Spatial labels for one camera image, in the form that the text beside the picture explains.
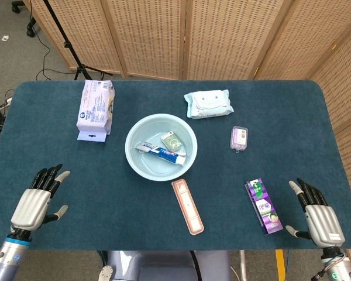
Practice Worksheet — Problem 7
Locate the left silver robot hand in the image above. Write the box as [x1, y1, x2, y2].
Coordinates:
[10, 163, 71, 232]

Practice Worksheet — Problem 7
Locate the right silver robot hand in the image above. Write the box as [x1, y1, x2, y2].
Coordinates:
[285, 177, 346, 249]

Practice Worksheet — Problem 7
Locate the blue white toothpaste tube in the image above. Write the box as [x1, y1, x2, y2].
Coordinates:
[135, 141, 187, 166]

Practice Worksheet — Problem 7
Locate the white toothbrush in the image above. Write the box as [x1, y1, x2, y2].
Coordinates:
[136, 148, 187, 156]

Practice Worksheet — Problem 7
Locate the purple green carton box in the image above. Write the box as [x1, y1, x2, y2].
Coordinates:
[245, 177, 284, 235]

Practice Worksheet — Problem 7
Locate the lavender tissue pack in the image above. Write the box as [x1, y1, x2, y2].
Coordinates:
[76, 79, 116, 143]

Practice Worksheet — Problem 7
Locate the light blue plastic basin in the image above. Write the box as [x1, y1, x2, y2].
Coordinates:
[125, 114, 198, 181]

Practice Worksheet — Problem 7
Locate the pink toothbrush case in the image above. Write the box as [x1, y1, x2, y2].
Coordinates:
[171, 178, 205, 235]

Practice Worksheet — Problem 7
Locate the teal table mat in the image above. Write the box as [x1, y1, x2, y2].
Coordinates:
[0, 80, 351, 252]

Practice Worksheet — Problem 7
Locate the white table leg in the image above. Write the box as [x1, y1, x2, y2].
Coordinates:
[239, 250, 248, 281]

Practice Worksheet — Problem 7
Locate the clear purple floss box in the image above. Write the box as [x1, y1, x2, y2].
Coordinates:
[230, 125, 249, 153]

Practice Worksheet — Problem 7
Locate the grey robot torso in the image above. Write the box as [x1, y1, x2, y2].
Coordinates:
[98, 250, 233, 281]

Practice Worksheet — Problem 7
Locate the black tripod stand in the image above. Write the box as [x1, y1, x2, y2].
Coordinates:
[42, 0, 113, 81]

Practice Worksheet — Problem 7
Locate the light blue wet wipes pack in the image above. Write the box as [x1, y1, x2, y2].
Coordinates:
[183, 89, 235, 119]

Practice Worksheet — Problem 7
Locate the black chair base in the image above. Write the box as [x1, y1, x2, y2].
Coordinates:
[11, 0, 37, 38]

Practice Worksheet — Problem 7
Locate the wicker folding screen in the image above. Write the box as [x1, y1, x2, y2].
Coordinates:
[23, 0, 351, 281]

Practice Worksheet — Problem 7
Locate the black floor cable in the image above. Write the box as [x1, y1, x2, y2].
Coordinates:
[32, 17, 77, 81]

